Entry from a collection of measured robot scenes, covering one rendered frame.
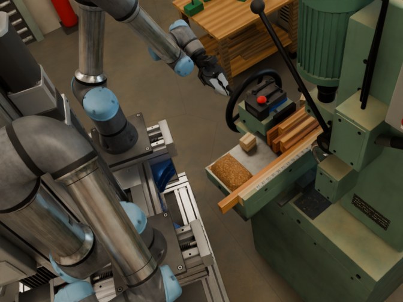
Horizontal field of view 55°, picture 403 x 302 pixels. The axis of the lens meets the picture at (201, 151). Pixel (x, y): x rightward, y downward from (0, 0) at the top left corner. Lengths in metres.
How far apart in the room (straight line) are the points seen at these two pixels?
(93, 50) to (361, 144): 0.94
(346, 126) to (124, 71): 2.53
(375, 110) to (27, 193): 0.72
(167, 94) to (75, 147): 2.15
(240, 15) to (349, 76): 1.62
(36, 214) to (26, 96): 0.29
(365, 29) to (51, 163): 0.67
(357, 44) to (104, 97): 0.86
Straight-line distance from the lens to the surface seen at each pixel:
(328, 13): 0.92
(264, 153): 1.28
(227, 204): 1.15
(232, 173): 1.20
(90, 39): 1.40
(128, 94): 2.99
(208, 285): 1.83
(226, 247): 2.11
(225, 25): 2.47
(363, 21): 0.89
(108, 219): 0.79
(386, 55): 0.82
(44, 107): 1.04
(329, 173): 1.02
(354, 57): 0.94
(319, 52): 0.99
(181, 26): 1.59
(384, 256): 1.25
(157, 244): 1.19
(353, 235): 1.26
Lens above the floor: 1.93
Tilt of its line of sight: 52 degrees down
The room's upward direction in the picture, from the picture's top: 16 degrees counter-clockwise
